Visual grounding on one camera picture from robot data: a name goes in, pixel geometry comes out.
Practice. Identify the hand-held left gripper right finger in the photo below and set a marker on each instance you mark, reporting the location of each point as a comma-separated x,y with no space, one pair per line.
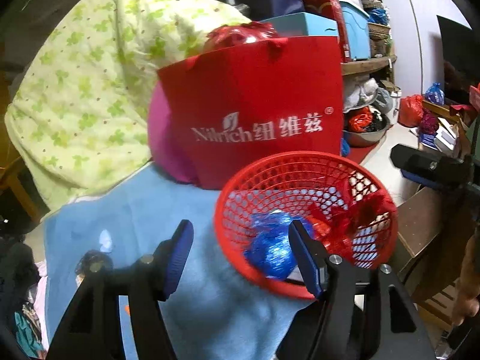
307,262

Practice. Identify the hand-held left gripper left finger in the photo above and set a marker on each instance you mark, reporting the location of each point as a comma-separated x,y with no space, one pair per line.
178,258

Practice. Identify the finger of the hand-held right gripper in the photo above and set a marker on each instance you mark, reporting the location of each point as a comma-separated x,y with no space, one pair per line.
423,165

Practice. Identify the red mesh basket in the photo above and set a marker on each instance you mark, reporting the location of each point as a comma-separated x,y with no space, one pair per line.
240,202

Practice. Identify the person's right forearm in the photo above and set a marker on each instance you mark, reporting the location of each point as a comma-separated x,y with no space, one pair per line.
468,277

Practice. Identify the brown cardboard box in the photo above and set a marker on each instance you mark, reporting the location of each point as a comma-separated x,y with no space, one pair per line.
423,221

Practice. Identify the blue blanket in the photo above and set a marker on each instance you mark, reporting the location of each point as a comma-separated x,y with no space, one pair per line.
131,213

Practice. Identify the metal basin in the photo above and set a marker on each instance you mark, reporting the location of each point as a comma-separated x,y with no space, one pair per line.
363,137

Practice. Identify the small blue plastic bag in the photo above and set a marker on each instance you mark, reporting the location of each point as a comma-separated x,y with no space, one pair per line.
435,93

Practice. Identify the wooden shelf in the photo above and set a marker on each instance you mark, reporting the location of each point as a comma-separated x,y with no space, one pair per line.
367,65

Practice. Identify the pink pillow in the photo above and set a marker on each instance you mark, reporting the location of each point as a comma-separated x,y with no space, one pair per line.
168,138

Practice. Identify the wooden crate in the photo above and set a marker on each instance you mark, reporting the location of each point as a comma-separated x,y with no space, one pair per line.
442,303

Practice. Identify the light blue storage box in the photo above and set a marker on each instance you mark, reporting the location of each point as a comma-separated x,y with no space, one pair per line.
356,30

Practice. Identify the black clothes pile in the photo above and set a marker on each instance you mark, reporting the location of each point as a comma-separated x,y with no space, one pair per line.
17,270

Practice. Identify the red paper bag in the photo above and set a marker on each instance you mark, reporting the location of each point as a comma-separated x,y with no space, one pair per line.
255,90

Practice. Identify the teal cardboard box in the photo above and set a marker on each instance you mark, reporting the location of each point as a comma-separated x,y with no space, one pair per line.
300,24

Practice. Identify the green clover print quilt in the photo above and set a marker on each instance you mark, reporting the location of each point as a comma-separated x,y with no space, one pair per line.
93,82

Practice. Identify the large red plastic bag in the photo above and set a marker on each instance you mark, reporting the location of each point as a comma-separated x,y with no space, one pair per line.
240,35

